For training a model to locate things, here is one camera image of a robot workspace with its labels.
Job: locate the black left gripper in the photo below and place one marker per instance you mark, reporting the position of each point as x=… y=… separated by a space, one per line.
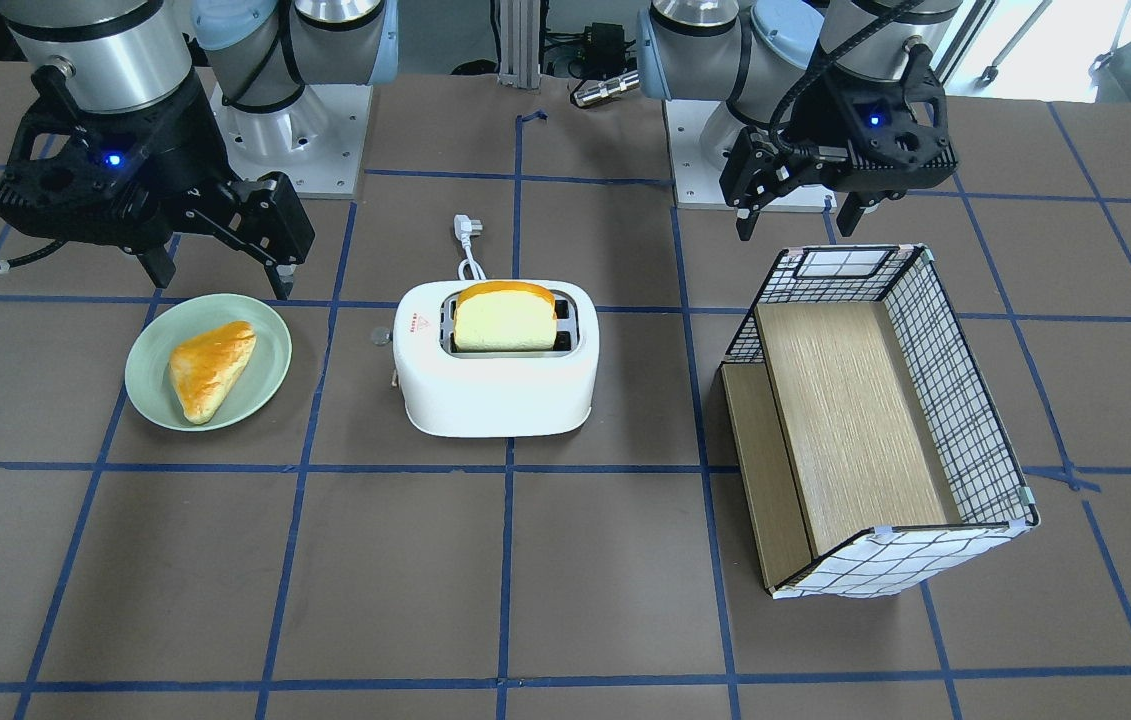
x=818 y=121

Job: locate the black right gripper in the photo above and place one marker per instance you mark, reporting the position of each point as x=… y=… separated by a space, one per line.
x=177 y=150

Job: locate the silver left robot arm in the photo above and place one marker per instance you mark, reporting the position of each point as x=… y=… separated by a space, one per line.
x=755 y=59

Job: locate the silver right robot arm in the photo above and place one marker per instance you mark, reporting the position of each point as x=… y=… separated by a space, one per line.
x=268 y=56

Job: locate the white two-slot toaster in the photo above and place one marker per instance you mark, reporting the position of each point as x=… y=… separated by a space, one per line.
x=494 y=394

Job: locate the triangular golden pastry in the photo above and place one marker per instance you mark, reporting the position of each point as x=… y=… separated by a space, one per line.
x=204 y=369

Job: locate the light green plate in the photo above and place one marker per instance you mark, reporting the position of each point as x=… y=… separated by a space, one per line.
x=146 y=371

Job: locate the wooden board in basket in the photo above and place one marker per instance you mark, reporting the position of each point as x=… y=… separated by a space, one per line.
x=835 y=452

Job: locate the silver metal cylinder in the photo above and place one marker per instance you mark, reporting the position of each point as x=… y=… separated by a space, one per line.
x=593 y=92

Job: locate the black power adapter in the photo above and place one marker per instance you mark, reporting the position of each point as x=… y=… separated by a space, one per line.
x=604 y=43

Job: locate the yellow bread slice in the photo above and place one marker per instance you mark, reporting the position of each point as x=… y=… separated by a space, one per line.
x=504 y=316

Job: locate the aluminium frame post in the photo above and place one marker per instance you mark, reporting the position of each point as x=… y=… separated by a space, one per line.
x=519 y=32

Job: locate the wire grid basket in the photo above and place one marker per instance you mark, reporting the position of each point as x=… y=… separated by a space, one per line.
x=993 y=500

